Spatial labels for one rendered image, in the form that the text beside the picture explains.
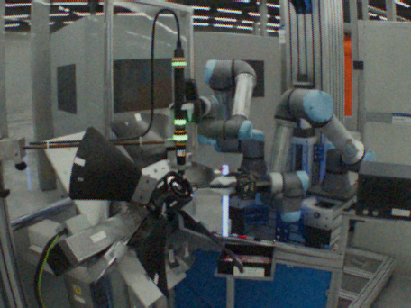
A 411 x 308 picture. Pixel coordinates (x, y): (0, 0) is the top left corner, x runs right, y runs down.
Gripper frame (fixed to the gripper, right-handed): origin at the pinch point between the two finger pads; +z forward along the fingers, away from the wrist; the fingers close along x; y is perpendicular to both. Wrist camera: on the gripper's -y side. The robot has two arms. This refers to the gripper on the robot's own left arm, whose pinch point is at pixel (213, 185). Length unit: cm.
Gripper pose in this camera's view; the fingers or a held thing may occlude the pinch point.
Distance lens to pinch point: 144.7
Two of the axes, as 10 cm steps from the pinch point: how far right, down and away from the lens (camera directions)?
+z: -9.9, 0.5, -1.4
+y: 1.5, 3.1, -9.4
